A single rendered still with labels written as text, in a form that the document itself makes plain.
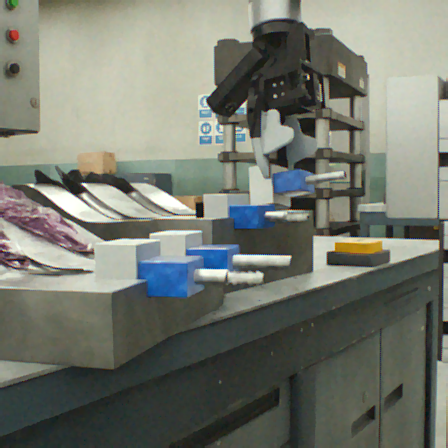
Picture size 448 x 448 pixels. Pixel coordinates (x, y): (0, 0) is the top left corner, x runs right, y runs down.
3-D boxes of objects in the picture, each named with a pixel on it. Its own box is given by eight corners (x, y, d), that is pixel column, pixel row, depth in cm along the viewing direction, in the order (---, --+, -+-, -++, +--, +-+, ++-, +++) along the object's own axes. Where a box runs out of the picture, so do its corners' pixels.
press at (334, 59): (375, 285, 599) (375, 63, 586) (332, 315, 459) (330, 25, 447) (281, 280, 638) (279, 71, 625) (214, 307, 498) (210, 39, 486)
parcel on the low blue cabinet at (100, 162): (118, 174, 820) (117, 152, 818) (102, 174, 789) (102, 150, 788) (91, 175, 837) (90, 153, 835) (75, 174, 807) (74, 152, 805)
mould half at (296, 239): (313, 271, 95) (313, 180, 94) (212, 297, 73) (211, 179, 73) (77, 255, 123) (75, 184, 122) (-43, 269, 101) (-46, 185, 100)
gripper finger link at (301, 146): (318, 179, 88) (306, 113, 87) (280, 186, 91) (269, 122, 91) (327, 177, 91) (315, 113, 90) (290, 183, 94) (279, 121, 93)
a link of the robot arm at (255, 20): (238, 4, 90) (267, 23, 97) (239, 34, 89) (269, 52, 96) (284, -13, 86) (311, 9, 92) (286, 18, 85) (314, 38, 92)
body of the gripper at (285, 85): (301, 100, 83) (295, 14, 84) (246, 114, 88) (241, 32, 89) (327, 114, 89) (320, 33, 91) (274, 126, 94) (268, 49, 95)
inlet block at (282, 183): (354, 197, 84) (351, 158, 85) (338, 193, 80) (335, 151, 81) (268, 209, 92) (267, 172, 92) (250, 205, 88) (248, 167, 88)
